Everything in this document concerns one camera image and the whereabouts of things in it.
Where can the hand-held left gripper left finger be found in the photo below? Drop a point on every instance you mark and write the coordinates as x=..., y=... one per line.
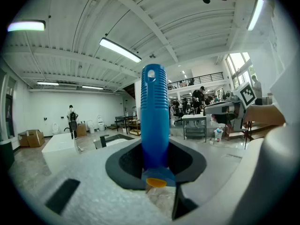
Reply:
x=89, y=172

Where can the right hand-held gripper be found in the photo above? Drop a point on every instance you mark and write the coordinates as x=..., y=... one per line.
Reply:
x=247, y=95

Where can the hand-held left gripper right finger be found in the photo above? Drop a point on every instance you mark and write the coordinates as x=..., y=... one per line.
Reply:
x=222, y=177

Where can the person's right forearm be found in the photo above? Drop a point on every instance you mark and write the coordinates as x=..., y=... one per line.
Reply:
x=264, y=115

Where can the metal work table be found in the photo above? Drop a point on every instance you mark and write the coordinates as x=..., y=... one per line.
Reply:
x=193, y=117

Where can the white trash bin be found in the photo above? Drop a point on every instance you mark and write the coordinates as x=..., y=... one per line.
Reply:
x=218, y=134

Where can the black balcony railing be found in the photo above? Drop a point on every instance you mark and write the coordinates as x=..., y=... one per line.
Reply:
x=199, y=78

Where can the black office chair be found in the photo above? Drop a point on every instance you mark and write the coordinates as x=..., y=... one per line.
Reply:
x=179, y=115

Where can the white bathtub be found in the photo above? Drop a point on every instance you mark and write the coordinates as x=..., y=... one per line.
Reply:
x=58, y=144

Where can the cardboard box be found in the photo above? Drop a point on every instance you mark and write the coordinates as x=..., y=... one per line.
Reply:
x=81, y=130
x=23, y=139
x=36, y=138

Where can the wooden platform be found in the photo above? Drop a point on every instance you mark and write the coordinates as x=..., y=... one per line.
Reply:
x=255, y=130

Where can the white toilet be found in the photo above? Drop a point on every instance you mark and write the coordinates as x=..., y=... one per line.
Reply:
x=91, y=126
x=101, y=124
x=55, y=129

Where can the large window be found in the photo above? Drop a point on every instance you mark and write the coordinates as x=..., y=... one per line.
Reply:
x=237, y=67

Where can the long ceiling light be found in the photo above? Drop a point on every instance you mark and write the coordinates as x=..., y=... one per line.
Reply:
x=48, y=83
x=256, y=14
x=92, y=87
x=119, y=49
x=27, y=26

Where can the dark wooden staircase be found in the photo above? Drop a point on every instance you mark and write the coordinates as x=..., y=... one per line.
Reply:
x=130, y=91

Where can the black frame table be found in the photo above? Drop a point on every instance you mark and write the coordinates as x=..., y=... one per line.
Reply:
x=123, y=117

